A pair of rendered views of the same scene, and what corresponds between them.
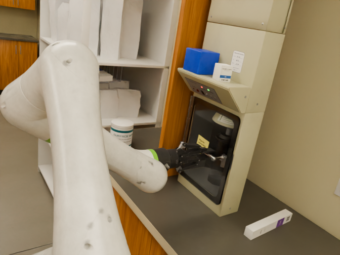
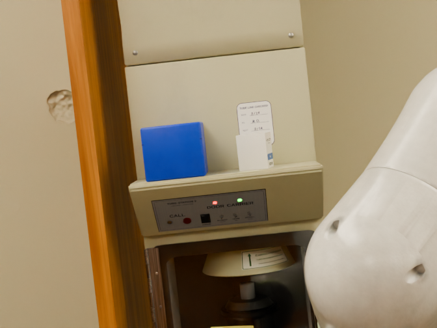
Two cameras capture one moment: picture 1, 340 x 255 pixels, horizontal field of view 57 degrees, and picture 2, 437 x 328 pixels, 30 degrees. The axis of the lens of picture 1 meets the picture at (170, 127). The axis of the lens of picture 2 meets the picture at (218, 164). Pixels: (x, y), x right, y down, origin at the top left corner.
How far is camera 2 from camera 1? 1.03 m
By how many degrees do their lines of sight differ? 53
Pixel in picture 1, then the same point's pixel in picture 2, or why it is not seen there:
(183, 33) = (92, 103)
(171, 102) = (113, 287)
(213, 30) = (155, 79)
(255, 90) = not seen: hidden behind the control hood
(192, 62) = (177, 155)
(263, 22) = (292, 31)
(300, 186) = not seen: outside the picture
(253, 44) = (285, 78)
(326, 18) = not seen: hidden behind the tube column
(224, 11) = (175, 33)
